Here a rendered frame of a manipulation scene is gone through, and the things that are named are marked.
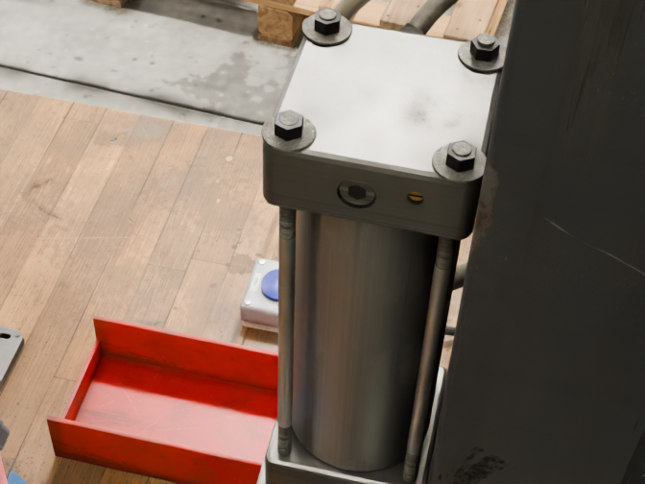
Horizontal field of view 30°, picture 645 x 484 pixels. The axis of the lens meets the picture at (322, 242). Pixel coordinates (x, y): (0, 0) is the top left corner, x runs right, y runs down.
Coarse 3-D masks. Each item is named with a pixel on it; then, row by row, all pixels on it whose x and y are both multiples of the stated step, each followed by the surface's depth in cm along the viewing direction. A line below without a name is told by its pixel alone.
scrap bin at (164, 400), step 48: (96, 336) 114; (144, 336) 112; (192, 336) 111; (96, 384) 113; (144, 384) 114; (192, 384) 114; (240, 384) 114; (96, 432) 104; (144, 432) 110; (192, 432) 110; (240, 432) 110; (192, 480) 106; (240, 480) 104
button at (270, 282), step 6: (276, 270) 120; (264, 276) 119; (270, 276) 119; (276, 276) 119; (264, 282) 118; (270, 282) 118; (276, 282) 118; (264, 288) 118; (270, 288) 118; (276, 288) 118; (264, 294) 118; (270, 294) 118; (276, 294) 117; (276, 300) 117
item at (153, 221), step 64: (0, 128) 138; (64, 128) 138; (128, 128) 138; (192, 128) 139; (0, 192) 131; (64, 192) 131; (128, 192) 131; (192, 192) 132; (256, 192) 132; (0, 256) 125; (64, 256) 125; (128, 256) 125; (192, 256) 125; (256, 256) 126; (0, 320) 119; (64, 320) 119; (128, 320) 119; (192, 320) 120; (448, 320) 121; (64, 384) 114
